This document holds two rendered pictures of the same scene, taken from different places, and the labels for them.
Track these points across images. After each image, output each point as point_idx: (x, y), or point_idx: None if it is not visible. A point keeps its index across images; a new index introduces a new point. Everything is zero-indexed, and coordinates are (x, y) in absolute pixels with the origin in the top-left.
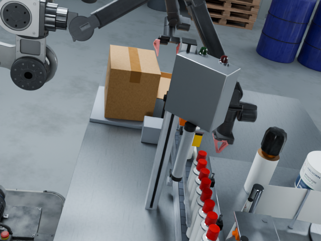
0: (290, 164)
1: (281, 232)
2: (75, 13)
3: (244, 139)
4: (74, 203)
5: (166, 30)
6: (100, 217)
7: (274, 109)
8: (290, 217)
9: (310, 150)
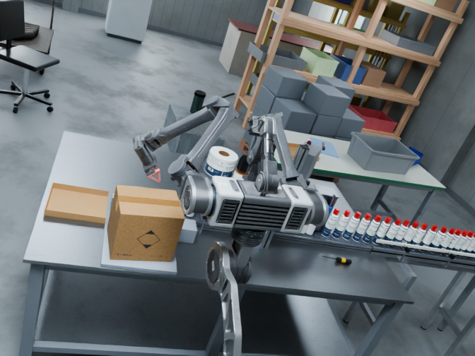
0: None
1: None
2: (300, 182)
3: (158, 185)
4: (281, 282)
5: (150, 157)
6: (285, 270)
7: (95, 152)
8: None
9: (157, 157)
